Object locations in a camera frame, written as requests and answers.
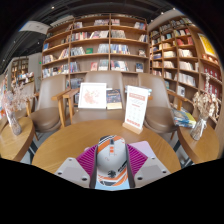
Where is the round wooden side table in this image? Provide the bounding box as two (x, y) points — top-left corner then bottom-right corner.
(176, 124), (221, 164)
(0, 116), (36, 163)

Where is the white framed picture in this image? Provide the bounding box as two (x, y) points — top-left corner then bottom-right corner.
(77, 82), (108, 110)

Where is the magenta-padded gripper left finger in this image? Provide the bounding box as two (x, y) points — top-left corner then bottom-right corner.
(54, 145), (99, 190)

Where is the white sign on wooden base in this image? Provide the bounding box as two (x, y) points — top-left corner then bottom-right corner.
(122, 85), (150, 135)

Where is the white and orange computer mouse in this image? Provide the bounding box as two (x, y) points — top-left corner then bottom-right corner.
(95, 134), (129, 187)

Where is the tall wooden bookshelf with poster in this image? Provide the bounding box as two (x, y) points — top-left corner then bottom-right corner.
(148, 16), (224, 134)

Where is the beige armchair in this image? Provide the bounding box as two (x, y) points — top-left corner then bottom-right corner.
(28, 73), (73, 134)
(137, 72), (184, 141)
(63, 70), (129, 125)

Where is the stack of blue books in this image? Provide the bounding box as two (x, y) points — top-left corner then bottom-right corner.
(171, 107), (197, 129)

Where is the white hanging ceiling sign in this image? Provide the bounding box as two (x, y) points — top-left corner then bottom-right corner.
(18, 20), (51, 35)

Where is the blue-pink gradient mouse pad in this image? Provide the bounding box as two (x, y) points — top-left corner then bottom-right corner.
(83, 140), (157, 192)

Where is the glass vase with dried flowers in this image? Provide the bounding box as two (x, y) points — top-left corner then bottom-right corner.
(1, 79), (34, 136)
(189, 73), (221, 141)

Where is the distant wooden bookshelf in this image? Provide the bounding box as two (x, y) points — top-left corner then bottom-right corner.
(9, 57), (30, 84)

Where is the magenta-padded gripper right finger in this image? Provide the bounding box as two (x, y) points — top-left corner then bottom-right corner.
(125, 143), (172, 189)

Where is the wide wooden bookshelf unit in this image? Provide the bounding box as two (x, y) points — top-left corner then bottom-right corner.
(40, 13), (150, 89)

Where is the dark book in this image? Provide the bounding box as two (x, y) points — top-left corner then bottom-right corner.
(106, 88), (123, 111)

